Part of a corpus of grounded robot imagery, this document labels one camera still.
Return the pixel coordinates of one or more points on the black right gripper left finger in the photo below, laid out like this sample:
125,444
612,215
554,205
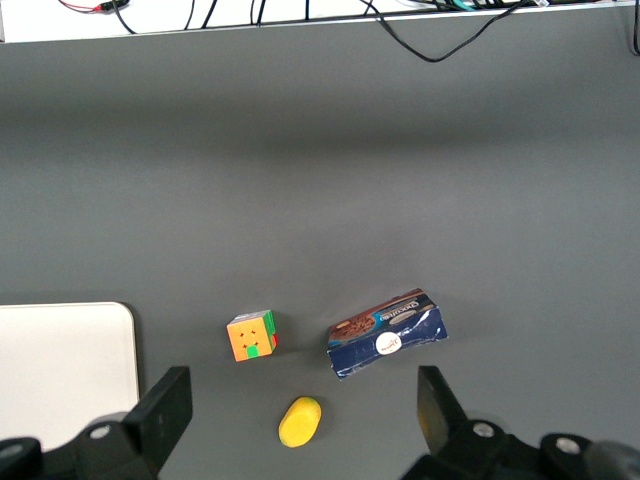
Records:
160,415

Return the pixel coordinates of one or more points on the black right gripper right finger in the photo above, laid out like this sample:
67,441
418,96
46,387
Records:
440,415

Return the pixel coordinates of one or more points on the blue chocolate cookie box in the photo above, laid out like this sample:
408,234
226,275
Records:
387,340

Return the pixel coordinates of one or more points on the white rectangular tray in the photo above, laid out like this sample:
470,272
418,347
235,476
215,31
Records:
65,365

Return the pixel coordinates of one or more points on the colourful puzzle cube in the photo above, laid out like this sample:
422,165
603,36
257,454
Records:
250,340

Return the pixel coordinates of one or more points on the yellow lemon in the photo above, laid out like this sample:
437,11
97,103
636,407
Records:
300,422

